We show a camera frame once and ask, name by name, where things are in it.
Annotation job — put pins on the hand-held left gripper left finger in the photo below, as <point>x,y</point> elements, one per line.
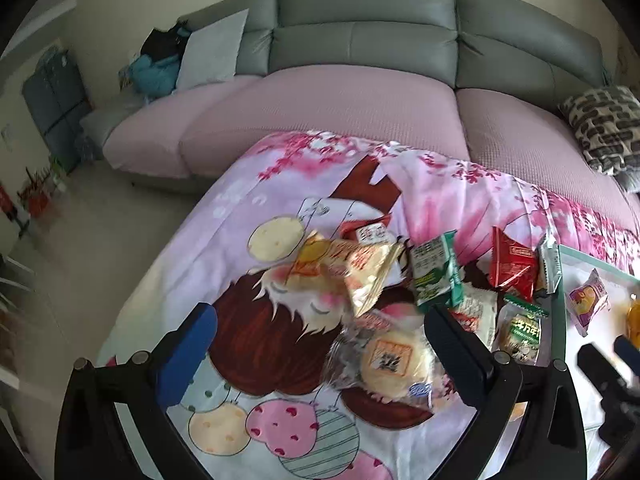
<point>184,360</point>

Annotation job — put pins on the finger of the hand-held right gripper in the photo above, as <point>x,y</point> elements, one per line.
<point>630,350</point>
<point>600,367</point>

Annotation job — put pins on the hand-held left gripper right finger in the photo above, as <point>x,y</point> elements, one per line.
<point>457,360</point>

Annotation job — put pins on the white snack packet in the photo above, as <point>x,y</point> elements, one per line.
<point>475,310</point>

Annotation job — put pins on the white tray with teal rim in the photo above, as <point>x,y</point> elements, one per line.
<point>617,287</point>

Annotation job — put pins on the round bread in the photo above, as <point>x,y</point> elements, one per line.
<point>392,362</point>

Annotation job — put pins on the purple snack packet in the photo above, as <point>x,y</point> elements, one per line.
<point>586,300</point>

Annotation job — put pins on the green label round cake packet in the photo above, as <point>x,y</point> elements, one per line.
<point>522,335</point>

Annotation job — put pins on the small red packet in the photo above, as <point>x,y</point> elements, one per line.
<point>374,320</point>

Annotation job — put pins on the green biscuit packet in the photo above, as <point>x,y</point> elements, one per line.
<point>432,270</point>

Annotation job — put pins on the red snack packet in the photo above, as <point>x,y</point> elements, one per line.
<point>512,265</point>

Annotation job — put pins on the silver green snack packet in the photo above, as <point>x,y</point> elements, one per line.
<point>549,265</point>

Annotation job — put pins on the large yellow snack packet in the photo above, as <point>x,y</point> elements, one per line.
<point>367,275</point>

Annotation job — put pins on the red and white biscuit packet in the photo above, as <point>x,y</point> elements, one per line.
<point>370,233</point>

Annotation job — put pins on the small yellow snack packet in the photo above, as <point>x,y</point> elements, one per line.
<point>312,257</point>

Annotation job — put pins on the printed pink blanket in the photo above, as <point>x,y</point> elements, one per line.
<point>225,240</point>

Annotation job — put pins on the dark grey cloth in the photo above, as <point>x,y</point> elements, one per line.
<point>630,181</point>

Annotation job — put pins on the red flower decoration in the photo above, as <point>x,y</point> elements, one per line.
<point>40,195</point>

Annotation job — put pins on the black and beige patterned pillow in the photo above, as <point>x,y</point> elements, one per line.
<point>602,125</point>

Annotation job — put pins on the blue jacket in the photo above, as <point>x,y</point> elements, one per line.
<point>152,77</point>

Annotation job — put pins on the dark blue cabinet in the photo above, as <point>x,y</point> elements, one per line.
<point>55,105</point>

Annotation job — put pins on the pink sofa cover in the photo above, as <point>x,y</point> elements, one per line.
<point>325,105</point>

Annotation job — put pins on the light grey pillow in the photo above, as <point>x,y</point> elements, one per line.
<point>212,50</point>

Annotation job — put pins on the black bag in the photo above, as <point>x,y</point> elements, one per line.
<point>160,40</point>

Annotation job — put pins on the grey leather sofa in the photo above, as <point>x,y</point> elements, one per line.
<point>360,15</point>

